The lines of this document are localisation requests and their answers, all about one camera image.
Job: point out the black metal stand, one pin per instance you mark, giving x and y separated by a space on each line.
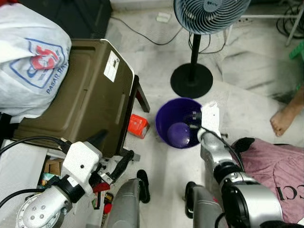
141 95

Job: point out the red carton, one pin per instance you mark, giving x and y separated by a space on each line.
137 126

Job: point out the white power adapter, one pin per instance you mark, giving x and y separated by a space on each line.
164 17

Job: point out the purple cartoon mouse blanket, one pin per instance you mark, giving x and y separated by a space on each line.
270 171

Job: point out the black standing fan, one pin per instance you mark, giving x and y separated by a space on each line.
192 80

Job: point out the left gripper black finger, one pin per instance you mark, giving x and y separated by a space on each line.
123 164
98 137

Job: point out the person with bare legs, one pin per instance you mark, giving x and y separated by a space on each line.
282 121

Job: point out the olive brown hard case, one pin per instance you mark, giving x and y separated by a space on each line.
85 95

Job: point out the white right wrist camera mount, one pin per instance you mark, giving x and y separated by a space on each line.
210 118

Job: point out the purple plastic bucket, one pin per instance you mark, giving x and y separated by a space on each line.
166 118

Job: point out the green plastic stool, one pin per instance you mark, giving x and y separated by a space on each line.
298 50

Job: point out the silver robot leg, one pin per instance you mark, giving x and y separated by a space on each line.
123 204
204 213

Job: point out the silver right robot leg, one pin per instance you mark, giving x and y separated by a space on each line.
204 213

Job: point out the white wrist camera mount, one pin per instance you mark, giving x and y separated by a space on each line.
80 159
210 118

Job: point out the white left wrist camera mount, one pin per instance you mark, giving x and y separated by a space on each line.
80 159

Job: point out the white printed plastic bag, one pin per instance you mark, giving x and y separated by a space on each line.
28 57

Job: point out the silver left robot leg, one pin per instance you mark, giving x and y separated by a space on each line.
123 204

